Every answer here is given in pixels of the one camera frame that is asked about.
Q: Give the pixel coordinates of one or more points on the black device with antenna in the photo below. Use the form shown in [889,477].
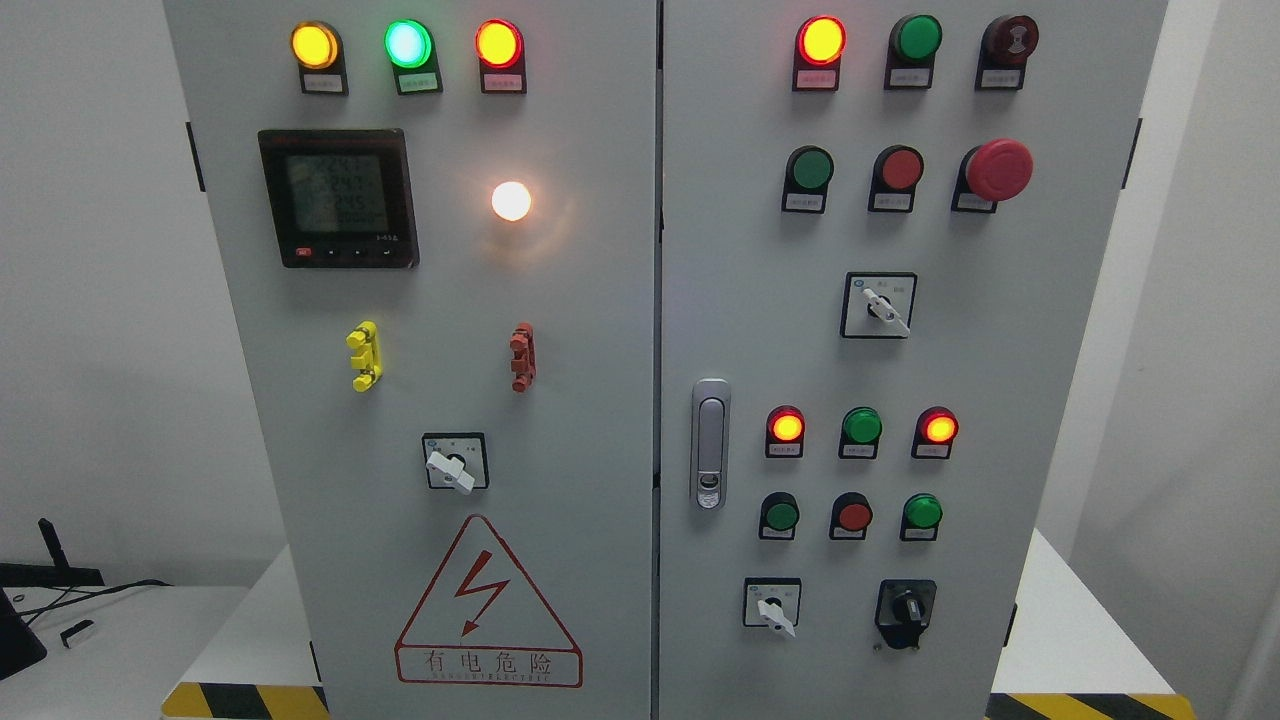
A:
[58,572]

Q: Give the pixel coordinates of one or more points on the red push button upper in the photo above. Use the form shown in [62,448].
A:
[895,175]

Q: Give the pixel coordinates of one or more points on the green indicator lamp top right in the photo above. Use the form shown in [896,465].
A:
[914,42]

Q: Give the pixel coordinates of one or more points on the silver door latch handle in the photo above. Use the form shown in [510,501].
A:
[711,402]

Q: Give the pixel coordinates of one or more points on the yellow terminal connector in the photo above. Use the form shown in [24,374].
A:
[365,356]

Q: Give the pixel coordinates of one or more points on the green push button lower left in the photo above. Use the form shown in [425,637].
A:
[778,517]

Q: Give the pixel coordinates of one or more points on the green push button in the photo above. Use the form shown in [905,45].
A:
[778,517]
[921,518]
[806,180]

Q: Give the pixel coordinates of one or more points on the white selector switch left door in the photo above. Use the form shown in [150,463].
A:
[456,461]

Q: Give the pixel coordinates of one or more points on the white selector switch lower right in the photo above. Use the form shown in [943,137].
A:
[772,603]

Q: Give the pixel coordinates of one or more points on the white selector switch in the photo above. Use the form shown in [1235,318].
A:
[878,305]
[772,603]

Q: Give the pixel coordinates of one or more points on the small black white adapter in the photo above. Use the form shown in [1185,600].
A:
[71,636]

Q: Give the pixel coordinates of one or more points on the green push button lower right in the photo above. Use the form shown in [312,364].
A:
[921,518]

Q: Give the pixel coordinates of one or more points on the red electric hazard warning sticker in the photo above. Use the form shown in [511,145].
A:
[482,620]

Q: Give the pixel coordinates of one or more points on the green indicator lamp middle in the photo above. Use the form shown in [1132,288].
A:
[861,432]

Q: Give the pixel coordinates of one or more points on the red indicator lamp door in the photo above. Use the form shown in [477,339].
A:
[500,50]
[819,45]

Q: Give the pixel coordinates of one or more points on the white selector switch upper right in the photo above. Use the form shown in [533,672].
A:
[878,305]

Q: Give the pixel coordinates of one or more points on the dark red buzzer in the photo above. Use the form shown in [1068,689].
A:
[1005,48]

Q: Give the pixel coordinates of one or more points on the red indicator lamp left door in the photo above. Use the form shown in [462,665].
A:
[500,50]

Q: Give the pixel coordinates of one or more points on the red emergency stop mushroom button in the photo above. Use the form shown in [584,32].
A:
[990,173]

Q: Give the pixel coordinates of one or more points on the red push button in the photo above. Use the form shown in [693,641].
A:
[850,517]
[895,175]

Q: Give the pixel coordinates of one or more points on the red terminal connector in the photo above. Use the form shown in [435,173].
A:
[523,362]

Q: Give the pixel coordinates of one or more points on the green push button upper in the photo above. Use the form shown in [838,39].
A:
[806,180]

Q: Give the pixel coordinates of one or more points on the yellow indicator lamp top left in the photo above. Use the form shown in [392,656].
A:
[319,53]

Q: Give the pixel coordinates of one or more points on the red indicator lamp middle right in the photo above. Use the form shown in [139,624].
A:
[935,433]

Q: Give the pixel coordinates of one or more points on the red push button lower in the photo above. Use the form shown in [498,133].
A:
[850,517]

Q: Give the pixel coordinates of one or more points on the white stand with hazard stripes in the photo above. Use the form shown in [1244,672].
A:
[1066,658]

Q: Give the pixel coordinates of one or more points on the red indicator lamp right door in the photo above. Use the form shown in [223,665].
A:
[819,45]

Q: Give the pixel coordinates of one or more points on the black rotary knob switch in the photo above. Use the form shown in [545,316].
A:
[904,611]

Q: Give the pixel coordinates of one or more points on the black digital power meter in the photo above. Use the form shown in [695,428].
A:
[340,198]

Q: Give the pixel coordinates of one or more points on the grey electrical control cabinet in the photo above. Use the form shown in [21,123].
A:
[654,138]

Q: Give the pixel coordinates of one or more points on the red indicator lamp middle left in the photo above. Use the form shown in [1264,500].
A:
[785,432]

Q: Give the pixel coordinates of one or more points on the white glowing indicator lamp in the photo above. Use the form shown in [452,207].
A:
[511,201]

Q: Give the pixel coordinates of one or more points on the red indicator lamp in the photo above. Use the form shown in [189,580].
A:
[935,433]
[785,432]

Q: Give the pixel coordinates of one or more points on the green lit indicator lamp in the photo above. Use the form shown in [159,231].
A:
[411,50]

